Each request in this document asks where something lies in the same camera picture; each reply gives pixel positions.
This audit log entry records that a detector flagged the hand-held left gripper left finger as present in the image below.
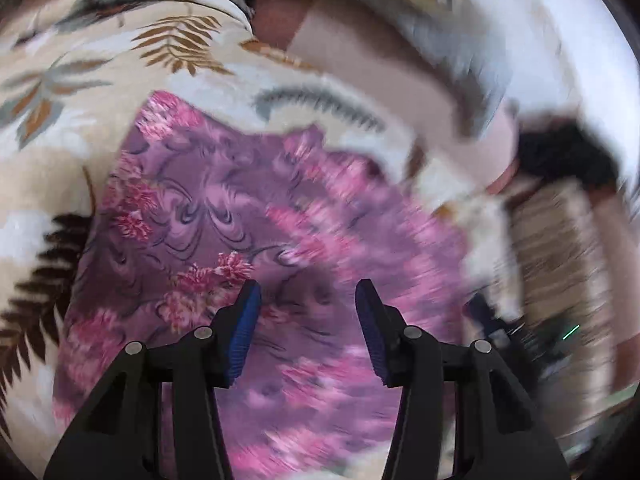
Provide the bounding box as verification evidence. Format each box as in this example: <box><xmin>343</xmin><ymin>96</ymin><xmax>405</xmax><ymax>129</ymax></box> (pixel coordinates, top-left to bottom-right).
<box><xmin>42</xmin><ymin>280</ymin><xmax>263</xmax><ymax>480</ymax></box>

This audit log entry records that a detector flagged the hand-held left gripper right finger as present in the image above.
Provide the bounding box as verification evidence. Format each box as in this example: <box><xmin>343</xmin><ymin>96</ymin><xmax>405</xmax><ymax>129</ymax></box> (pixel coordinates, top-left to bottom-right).
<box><xmin>355</xmin><ymin>279</ymin><xmax>571</xmax><ymax>480</ymax></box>

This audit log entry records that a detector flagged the purple floral garment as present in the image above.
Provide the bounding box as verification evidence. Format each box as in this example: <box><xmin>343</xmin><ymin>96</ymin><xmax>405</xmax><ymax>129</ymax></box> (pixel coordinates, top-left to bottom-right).
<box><xmin>52</xmin><ymin>91</ymin><xmax>481</xmax><ymax>480</ymax></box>

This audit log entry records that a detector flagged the cream leaf-print blanket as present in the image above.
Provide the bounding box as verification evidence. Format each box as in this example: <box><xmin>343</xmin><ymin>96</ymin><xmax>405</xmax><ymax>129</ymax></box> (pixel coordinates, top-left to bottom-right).
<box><xmin>0</xmin><ymin>0</ymin><xmax>526</xmax><ymax>480</ymax></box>

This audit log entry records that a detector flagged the black cloth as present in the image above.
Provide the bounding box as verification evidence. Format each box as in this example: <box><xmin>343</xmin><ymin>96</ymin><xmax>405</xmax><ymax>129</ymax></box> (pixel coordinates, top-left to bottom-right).
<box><xmin>515</xmin><ymin>120</ymin><xmax>621</xmax><ymax>191</ymax></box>

